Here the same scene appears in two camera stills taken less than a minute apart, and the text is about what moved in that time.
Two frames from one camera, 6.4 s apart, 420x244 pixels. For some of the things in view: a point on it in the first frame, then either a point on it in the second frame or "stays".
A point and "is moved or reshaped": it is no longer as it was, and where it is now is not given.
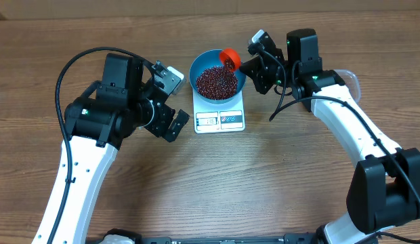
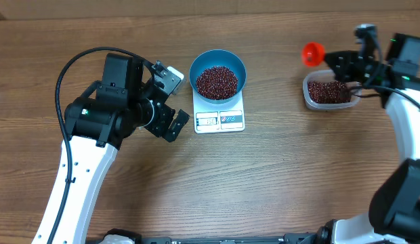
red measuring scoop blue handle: [231, 53] is moved or reshaped
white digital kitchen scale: [227, 116] stays
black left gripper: [159, 128] stays
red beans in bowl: [217, 83] stays
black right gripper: [257, 68] → [345, 73]
